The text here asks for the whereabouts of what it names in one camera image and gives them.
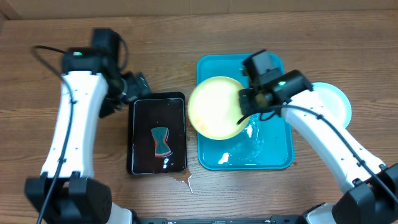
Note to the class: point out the light blue plate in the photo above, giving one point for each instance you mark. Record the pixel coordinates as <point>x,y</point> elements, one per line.
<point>335,100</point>

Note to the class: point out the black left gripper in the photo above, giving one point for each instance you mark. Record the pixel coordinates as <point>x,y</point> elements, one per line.
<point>134,91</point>

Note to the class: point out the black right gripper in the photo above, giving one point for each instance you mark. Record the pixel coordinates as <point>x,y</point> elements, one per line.
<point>245,102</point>

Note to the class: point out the teal plastic serving tray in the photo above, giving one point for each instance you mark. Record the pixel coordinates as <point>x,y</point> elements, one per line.
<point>262,145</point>

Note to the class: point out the yellow plate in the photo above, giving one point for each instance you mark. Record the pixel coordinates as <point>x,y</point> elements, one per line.
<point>214,110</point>

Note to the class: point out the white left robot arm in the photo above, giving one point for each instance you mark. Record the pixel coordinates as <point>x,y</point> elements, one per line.
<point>93,85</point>

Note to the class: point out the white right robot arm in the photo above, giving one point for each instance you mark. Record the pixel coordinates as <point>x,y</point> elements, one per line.
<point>369,187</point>

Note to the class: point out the teal orange sponge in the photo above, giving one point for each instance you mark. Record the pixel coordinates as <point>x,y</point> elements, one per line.
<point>160,136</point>

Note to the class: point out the black water tray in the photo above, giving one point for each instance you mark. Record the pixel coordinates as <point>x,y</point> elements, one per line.
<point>165,109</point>

